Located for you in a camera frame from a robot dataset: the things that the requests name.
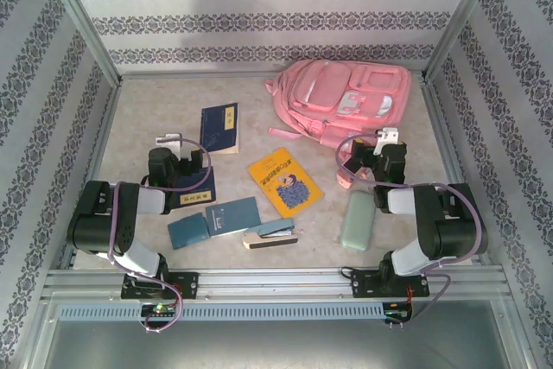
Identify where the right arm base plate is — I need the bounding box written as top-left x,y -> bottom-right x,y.
350,268 -> 431,299

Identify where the navy book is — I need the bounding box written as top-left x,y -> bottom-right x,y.
172,161 -> 217,207
200,102 -> 241,156

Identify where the green pencil case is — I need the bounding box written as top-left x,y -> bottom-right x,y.
340,190 -> 377,252

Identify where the grey metal tray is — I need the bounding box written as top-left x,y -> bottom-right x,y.
42,319 -> 511,369

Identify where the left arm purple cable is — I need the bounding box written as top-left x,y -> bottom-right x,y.
106,136 -> 213,334

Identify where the large teal notebook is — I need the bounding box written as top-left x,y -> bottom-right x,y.
205,195 -> 262,239

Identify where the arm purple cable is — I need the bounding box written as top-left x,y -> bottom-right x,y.
335,133 -> 489,327
106,136 -> 213,334

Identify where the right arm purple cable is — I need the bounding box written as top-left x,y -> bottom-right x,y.
335,133 -> 489,327

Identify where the small teal notebook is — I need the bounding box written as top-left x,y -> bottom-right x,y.
167,212 -> 212,251

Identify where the aluminium frame post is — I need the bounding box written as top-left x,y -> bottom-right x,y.
422,0 -> 505,81
37,0 -> 123,85

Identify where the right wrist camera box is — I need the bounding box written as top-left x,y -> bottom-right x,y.
374,125 -> 399,157

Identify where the wide aluminium mounting rail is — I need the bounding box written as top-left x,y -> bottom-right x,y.
41,268 -> 513,303

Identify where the slotted grey cable duct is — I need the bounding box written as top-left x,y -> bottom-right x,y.
55,302 -> 386,321

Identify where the aluminium frame bar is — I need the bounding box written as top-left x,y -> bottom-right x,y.
117,68 -> 429,81
60,81 -> 124,270
421,77 -> 492,266

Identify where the teal stapler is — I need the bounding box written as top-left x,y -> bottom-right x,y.
241,218 -> 299,251

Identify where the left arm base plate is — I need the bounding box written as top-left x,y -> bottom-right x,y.
120,271 -> 200,300

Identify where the pink backpack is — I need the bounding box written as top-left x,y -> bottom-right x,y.
264,60 -> 412,152

